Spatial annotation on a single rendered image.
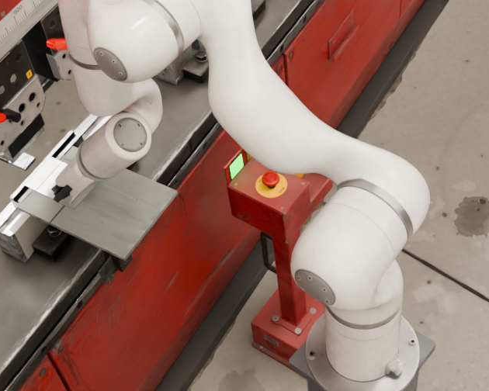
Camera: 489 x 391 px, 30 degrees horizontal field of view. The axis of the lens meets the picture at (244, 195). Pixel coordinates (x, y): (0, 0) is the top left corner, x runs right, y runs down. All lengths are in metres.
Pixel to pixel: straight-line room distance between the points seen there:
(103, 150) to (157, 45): 0.45
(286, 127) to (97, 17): 0.27
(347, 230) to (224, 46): 0.29
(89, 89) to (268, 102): 0.36
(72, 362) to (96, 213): 0.38
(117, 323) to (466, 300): 1.15
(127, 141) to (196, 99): 0.61
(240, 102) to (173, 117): 0.93
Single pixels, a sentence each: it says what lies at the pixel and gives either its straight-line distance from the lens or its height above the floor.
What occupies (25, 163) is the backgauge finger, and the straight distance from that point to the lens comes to 1.91.
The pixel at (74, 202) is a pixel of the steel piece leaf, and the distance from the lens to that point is 1.80.
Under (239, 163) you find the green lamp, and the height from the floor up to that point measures 0.81.
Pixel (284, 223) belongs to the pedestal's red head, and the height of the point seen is 0.74.
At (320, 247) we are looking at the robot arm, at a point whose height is 1.42.
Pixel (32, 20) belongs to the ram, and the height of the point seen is 1.35.
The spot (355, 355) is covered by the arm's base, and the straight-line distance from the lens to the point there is 1.45.
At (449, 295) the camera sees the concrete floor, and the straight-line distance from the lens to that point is 2.81.
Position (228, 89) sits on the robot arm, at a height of 1.56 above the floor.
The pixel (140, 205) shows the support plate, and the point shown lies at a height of 1.00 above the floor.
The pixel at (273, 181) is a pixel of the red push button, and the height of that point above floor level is 0.81.
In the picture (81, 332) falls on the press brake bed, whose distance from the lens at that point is 1.98.
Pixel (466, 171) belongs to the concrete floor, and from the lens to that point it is 3.09.
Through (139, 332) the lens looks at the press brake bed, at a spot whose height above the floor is 0.49.
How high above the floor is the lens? 2.38
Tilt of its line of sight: 52 degrees down
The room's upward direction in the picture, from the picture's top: 9 degrees counter-clockwise
